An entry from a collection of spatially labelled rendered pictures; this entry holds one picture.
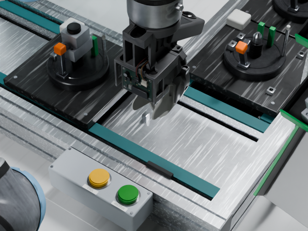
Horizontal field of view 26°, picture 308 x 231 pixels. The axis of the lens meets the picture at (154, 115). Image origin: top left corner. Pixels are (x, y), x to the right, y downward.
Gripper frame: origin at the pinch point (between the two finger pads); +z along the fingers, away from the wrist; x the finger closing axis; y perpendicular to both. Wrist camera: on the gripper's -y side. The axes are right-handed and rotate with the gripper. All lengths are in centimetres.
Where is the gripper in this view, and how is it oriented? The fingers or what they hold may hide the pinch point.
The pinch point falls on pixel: (162, 107)
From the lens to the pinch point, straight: 106.4
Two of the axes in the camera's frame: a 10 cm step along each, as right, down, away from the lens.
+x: 8.2, 4.2, -3.9
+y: -5.7, 6.0, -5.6
